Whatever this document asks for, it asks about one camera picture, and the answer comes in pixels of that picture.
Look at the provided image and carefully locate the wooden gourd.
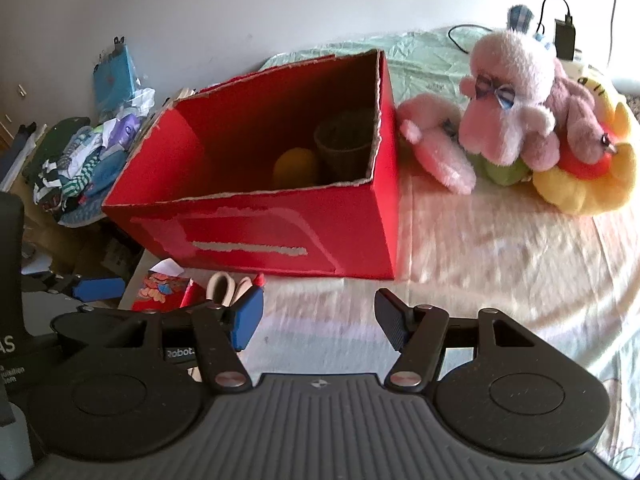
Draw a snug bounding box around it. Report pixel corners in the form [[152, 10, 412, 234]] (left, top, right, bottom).
[[272, 148, 319, 188]]

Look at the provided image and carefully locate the red tissue box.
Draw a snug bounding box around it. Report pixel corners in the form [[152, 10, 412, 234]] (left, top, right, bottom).
[[131, 259, 206, 312]]

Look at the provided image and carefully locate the pile of folded clothes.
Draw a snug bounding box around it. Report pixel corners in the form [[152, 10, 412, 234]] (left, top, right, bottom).
[[23, 87, 155, 228]]

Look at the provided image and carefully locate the light patterned bed sheet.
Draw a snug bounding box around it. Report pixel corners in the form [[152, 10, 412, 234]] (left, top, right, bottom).
[[199, 27, 640, 476]]

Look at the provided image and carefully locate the red cardboard box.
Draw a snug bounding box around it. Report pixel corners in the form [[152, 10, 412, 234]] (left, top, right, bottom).
[[103, 50, 399, 280]]

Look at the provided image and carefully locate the green plush toy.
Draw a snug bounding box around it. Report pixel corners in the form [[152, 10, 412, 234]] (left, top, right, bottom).
[[468, 154, 533, 186]]

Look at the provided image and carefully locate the dark woven basket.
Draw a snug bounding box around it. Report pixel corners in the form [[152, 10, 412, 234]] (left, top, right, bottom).
[[314, 112, 374, 183]]

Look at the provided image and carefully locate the blue plastic-wrapped package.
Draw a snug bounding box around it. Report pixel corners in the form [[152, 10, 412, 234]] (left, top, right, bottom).
[[92, 36, 138, 116]]

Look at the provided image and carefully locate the yellow plush toy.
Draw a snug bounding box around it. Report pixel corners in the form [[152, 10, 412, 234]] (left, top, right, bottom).
[[533, 64, 639, 216]]

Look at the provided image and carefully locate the pink plush rabbit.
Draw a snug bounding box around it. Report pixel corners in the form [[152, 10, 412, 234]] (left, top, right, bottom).
[[397, 28, 618, 196]]

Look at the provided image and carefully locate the black power adapter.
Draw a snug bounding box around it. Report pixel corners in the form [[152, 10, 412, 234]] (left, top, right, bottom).
[[554, 14, 576, 61]]

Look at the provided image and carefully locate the black cable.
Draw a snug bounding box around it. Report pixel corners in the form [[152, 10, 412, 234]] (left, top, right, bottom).
[[447, 0, 574, 57]]

